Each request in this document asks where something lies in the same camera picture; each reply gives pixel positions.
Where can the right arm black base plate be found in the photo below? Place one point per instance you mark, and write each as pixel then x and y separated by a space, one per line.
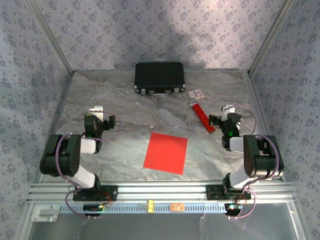
pixel 211 192

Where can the black hard case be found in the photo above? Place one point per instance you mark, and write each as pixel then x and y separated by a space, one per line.
pixel 160 75

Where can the orange label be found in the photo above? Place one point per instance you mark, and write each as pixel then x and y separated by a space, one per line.
pixel 177 207

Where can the yellow tape piece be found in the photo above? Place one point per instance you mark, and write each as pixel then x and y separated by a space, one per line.
pixel 150 207

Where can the aluminium frame post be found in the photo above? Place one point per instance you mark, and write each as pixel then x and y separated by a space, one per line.
pixel 270 37
pixel 52 37

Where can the red paper sheet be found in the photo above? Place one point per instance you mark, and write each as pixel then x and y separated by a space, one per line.
pixel 166 153

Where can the small white red card box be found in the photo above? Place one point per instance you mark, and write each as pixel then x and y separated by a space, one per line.
pixel 195 93

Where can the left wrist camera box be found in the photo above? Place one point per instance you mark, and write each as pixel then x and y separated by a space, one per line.
pixel 109 122

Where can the grey metal bracket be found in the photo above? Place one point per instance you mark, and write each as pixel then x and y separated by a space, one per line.
pixel 45 213

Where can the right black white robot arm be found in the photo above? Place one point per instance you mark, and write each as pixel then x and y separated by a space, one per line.
pixel 250 155

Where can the glossy grey panel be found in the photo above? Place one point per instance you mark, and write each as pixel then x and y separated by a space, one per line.
pixel 160 227

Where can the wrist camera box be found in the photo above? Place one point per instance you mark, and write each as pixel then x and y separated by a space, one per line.
pixel 214 121
pixel 109 122

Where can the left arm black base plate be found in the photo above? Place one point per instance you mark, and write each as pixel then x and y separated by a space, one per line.
pixel 112 193

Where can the aluminium side rail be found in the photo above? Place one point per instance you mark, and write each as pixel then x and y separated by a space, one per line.
pixel 260 112
pixel 59 117

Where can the red tube with silver cap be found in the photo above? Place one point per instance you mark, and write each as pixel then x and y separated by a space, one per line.
pixel 200 112

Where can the long aluminium mounting rail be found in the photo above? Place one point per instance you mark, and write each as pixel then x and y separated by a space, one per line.
pixel 162 191

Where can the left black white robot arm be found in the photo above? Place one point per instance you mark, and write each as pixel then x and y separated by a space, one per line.
pixel 72 155

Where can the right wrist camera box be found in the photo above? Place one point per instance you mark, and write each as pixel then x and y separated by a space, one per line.
pixel 214 121

